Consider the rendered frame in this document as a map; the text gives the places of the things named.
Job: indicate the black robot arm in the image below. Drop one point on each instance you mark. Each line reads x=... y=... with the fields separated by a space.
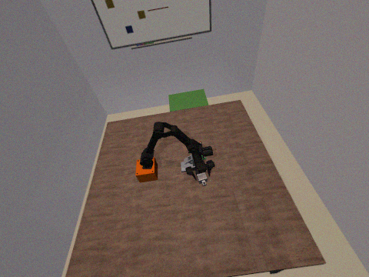
x=194 y=147

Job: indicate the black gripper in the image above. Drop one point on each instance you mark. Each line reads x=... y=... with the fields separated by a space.
x=190 y=170

